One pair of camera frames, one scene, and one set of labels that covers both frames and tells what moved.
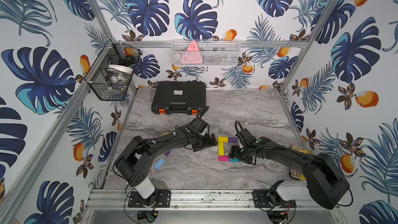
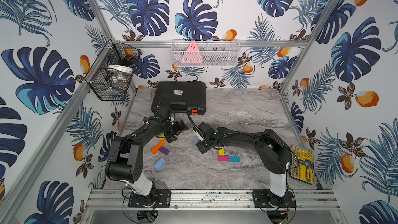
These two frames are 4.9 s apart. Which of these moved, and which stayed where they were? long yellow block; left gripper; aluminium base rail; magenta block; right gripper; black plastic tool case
Moved: right gripper; left gripper
Stayed: aluminium base rail; long yellow block; black plastic tool case; magenta block
